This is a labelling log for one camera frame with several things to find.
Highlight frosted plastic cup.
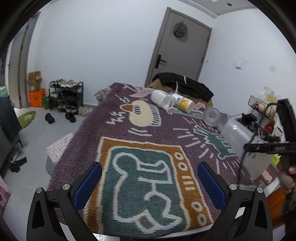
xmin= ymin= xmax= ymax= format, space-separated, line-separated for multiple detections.
xmin=221 ymin=118 xmax=273 ymax=181

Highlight frosted cup behind large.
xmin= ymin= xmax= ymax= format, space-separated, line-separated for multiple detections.
xmin=203 ymin=106 xmax=229 ymax=128

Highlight white yellow paper cup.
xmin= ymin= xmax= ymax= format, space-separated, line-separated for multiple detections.
xmin=171 ymin=93 xmax=195 ymax=113

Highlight right hand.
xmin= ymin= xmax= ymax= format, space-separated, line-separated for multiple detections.
xmin=277 ymin=159 xmax=295 ymax=194

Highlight brown plush toy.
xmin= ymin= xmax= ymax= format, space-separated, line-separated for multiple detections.
xmin=264 ymin=118 xmax=275 ymax=133

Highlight clear plastic bag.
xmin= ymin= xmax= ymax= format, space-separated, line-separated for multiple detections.
xmin=259 ymin=86 xmax=278 ymax=103

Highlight black shoe on floor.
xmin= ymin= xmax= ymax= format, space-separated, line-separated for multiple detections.
xmin=45 ymin=113 xmax=55 ymax=124

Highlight patterned purple woven blanket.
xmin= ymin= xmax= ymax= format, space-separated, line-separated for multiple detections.
xmin=48 ymin=83 xmax=278 ymax=238

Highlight green slipper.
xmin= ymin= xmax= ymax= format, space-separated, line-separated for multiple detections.
xmin=18 ymin=111 xmax=36 ymax=129

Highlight black jacket on chair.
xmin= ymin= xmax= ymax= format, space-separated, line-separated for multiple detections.
xmin=152 ymin=72 xmax=214 ymax=101

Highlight orange shopping bag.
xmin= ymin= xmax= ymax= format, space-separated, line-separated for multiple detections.
xmin=29 ymin=89 xmax=46 ymax=108

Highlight black shoe rack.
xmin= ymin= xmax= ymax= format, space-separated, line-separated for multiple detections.
xmin=47 ymin=79 xmax=84 ymax=114

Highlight brown cardboard box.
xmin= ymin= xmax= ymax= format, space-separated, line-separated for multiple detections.
xmin=28 ymin=71 xmax=42 ymax=91

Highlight grey entrance door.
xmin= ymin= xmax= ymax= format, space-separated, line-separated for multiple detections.
xmin=145 ymin=8 xmax=212 ymax=86

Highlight grey cap on door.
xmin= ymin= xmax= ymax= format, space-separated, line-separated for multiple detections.
xmin=174 ymin=22 xmax=188 ymax=38

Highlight black wire wall basket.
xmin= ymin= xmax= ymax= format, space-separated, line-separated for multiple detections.
xmin=248 ymin=95 xmax=276 ymax=119

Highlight white light switch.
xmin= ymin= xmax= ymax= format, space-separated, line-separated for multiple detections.
xmin=235 ymin=60 xmax=243 ymax=69

